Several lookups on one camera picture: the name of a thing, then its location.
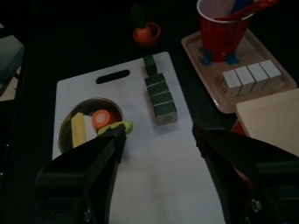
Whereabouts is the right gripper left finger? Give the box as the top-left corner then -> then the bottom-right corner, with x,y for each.
32,124 -> 126,224

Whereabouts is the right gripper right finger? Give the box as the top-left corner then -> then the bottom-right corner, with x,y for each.
190,122 -> 299,224

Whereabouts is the metal bowl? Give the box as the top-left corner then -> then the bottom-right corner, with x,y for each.
56,96 -> 126,154

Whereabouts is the white plastic cutting board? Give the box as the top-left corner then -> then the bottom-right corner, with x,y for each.
50,51 -> 228,224

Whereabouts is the white toy slice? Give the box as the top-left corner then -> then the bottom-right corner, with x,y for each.
82,115 -> 98,144

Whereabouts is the yellow ridged toy piece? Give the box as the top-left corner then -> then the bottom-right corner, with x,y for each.
69,111 -> 88,149

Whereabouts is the yellow-green toy vegetable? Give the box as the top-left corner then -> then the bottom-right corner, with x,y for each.
97,120 -> 134,136

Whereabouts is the orange toy carrot slice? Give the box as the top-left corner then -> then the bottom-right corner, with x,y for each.
90,108 -> 117,130

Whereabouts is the wooden box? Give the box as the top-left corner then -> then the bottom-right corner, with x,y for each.
230,87 -> 299,158

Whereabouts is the white sliced toy block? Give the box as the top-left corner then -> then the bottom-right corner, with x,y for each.
218,59 -> 284,99

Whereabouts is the blue base under cup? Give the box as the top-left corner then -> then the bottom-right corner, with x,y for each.
197,45 -> 241,67

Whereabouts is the small brown pot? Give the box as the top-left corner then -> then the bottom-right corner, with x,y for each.
130,21 -> 162,49

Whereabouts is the red plastic cup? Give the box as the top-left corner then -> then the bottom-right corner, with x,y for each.
194,0 -> 257,64

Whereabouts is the orange toy carrot with leaves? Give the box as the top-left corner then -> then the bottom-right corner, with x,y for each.
130,2 -> 154,41

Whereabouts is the red plastic spoon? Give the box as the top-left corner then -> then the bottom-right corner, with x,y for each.
212,0 -> 281,22

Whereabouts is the blue plastic utensil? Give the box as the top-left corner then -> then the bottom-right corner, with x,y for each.
228,0 -> 257,16

